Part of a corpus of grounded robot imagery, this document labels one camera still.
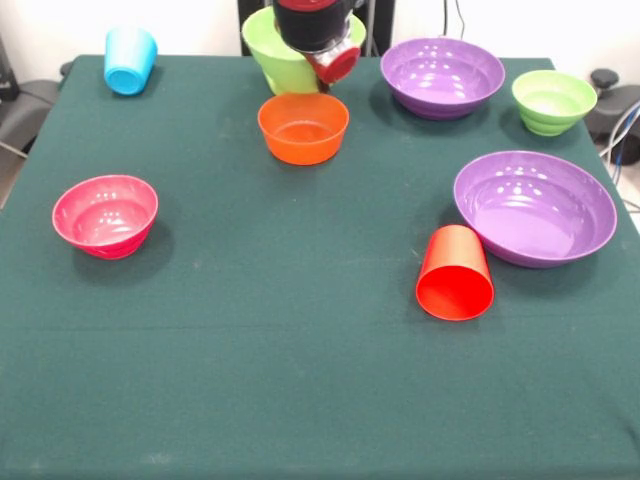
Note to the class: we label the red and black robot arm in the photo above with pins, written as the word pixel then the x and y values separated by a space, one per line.
pixel 310 22

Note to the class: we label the black chair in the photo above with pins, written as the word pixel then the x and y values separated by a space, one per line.
pixel 617 107
pixel 25 112

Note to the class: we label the dark green tablecloth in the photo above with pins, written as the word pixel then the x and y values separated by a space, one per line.
pixel 300 375

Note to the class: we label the large green bowl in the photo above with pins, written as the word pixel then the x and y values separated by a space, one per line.
pixel 280 65

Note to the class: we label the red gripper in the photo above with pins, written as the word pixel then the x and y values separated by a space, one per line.
pixel 337 65

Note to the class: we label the red cup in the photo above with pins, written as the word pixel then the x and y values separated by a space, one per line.
pixel 455 295

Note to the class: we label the pink bowl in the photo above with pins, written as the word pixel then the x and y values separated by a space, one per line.
pixel 105 225

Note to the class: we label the small green bowl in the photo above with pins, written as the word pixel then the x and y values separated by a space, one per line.
pixel 552 107

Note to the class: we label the purple bowl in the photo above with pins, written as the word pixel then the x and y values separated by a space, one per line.
pixel 440 75
pixel 535 215

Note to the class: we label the orange bowl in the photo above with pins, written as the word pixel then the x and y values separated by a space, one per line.
pixel 302 145

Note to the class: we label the blue cup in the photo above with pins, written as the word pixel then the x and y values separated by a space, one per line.
pixel 127 62

